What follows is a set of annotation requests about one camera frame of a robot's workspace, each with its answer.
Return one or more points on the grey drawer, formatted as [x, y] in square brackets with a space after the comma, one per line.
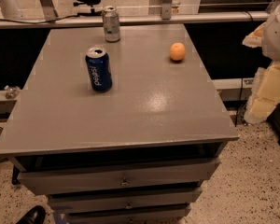
[120, 216]
[119, 177]
[123, 199]

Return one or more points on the top grey drawer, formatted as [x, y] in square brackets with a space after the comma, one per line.
[119, 177]

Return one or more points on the crumpled clear plastic wrapper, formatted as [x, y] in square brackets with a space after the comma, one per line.
[12, 92]

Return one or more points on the bottom grey drawer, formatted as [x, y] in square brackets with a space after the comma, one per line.
[120, 216]

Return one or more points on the orange fruit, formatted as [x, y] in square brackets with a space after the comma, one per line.
[177, 52]

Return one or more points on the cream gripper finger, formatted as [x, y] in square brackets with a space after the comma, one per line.
[265, 94]
[254, 39]

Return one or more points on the grey metal rail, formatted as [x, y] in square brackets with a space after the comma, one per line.
[74, 21]

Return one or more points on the blue pepsi can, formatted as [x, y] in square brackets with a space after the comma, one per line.
[97, 61]

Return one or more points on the middle grey drawer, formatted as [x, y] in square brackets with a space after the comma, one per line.
[123, 199]

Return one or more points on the grey drawer cabinet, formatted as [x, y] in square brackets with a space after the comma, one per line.
[157, 109]

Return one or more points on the black shoe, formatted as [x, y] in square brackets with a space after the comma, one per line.
[36, 215]

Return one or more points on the silver green soda can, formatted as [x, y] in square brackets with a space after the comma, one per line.
[111, 26]

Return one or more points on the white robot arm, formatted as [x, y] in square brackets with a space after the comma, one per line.
[271, 36]

